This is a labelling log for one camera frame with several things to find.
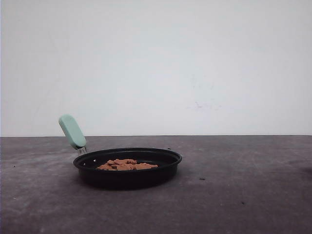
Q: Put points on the brown fried beef cubes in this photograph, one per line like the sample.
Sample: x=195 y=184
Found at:
x=125 y=165

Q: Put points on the black frying pan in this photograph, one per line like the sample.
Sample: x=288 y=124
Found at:
x=87 y=162

